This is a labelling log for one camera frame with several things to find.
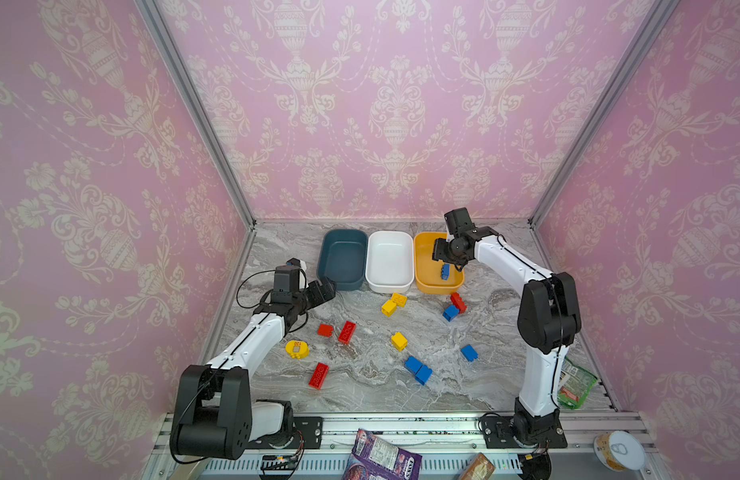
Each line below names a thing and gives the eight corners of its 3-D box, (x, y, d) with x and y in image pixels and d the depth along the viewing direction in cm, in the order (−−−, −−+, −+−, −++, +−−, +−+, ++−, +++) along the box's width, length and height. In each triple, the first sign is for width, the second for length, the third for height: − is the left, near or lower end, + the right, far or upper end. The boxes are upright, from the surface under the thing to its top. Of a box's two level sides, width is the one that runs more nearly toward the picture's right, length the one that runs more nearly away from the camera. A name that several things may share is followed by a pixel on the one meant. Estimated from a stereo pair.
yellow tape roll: (286, 358, 88) (284, 355, 86) (289, 344, 91) (287, 340, 89) (308, 358, 88) (306, 355, 86) (310, 344, 91) (308, 340, 89)
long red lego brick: (309, 385, 84) (308, 383, 82) (319, 364, 87) (318, 361, 85) (320, 389, 83) (318, 387, 81) (329, 368, 87) (328, 365, 85)
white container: (365, 295, 102) (364, 285, 97) (367, 242, 117) (366, 231, 112) (416, 295, 102) (418, 285, 97) (411, 242, 117) (413, 231, 112)
